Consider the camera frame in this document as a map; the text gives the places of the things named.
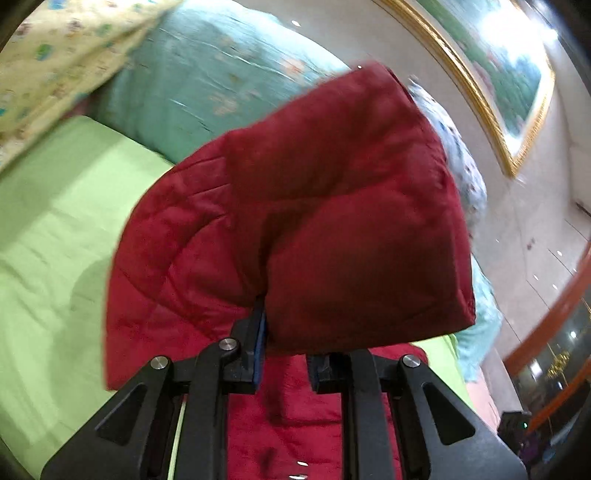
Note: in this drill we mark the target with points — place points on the teal floral quilt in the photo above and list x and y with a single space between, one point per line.
207 69

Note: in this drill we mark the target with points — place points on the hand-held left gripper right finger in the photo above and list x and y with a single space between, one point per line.
316 374

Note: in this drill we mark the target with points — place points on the wooden glass cabinet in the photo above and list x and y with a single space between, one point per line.
547 323

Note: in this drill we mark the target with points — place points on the yellow printed blanket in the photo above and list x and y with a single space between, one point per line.
55 55

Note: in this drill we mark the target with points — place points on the green bed sheet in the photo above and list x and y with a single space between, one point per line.
46 254

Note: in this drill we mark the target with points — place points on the bear print pillow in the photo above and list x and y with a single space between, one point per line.
458 152

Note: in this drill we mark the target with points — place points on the black device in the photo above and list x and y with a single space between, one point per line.
512 429

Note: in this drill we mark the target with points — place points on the gold framed painting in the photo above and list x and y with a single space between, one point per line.
508 69

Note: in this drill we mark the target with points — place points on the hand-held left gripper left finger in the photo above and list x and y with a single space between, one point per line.
259 347

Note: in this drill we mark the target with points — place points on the red quilted jacket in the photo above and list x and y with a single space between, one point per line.
323 207

